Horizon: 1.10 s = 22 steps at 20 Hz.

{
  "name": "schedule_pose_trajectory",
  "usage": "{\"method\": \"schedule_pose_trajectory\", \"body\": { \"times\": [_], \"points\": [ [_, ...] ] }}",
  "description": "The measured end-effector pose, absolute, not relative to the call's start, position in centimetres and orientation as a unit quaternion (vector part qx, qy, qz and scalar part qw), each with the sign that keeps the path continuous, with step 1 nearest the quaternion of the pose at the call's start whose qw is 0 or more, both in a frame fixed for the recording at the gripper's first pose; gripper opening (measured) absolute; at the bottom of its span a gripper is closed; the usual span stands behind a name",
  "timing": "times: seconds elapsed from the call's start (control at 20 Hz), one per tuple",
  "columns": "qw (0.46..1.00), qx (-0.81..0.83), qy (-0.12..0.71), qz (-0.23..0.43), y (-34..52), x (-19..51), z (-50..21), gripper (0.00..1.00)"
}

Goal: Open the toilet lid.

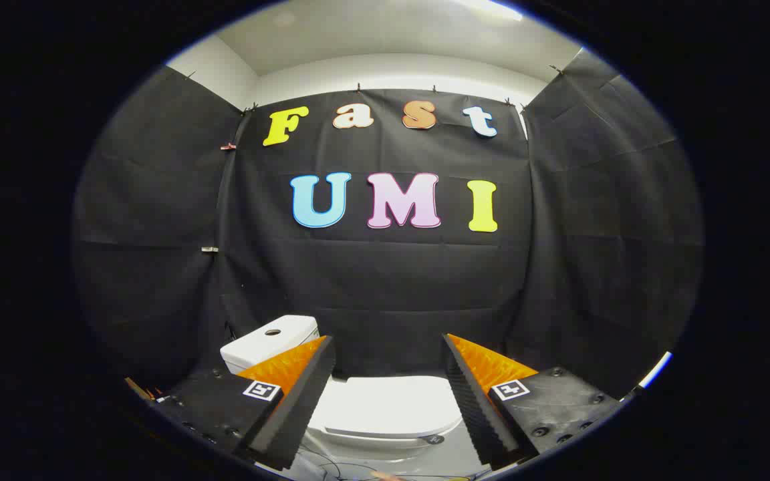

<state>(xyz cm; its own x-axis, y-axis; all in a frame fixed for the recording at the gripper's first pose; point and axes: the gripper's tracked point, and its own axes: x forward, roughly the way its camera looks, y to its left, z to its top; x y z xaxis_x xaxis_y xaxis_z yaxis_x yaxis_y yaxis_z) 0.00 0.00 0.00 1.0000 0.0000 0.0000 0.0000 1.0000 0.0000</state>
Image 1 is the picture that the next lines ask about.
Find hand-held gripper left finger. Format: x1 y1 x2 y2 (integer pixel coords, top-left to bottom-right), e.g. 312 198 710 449
128 335 337 472

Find white toilet tank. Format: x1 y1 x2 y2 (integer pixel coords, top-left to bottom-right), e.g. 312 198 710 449
220 315 320 375

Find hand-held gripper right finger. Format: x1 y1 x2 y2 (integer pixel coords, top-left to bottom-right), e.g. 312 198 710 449
441 333 627 470

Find black backdrop cloth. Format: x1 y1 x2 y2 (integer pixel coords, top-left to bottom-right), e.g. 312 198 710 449
71 50 704 402

